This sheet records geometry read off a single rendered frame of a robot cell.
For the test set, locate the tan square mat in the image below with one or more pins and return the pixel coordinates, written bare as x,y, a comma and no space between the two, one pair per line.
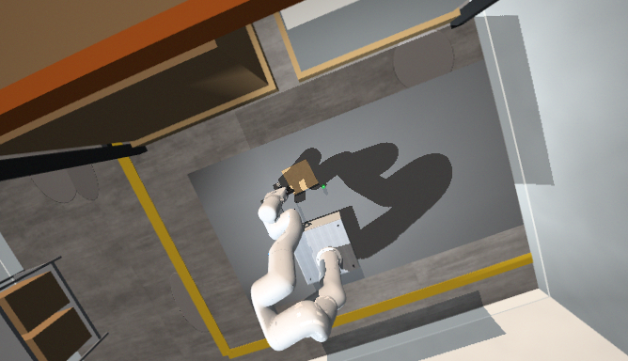
299,176

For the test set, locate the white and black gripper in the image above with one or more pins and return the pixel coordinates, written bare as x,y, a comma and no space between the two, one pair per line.
282,192

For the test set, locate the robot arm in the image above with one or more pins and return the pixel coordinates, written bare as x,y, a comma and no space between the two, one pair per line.
311,318

